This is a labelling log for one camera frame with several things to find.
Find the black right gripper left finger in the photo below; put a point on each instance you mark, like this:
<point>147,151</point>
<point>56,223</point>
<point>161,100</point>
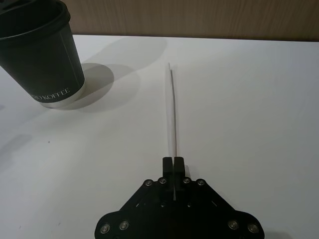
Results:
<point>152,194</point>

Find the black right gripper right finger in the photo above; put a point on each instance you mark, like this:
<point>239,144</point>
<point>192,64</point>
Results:
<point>197,194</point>

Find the thin white plastic straw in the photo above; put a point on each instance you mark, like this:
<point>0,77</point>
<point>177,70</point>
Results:
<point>172,124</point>

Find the dark paper coffee cup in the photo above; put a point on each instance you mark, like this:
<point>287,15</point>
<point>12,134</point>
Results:
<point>42,67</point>

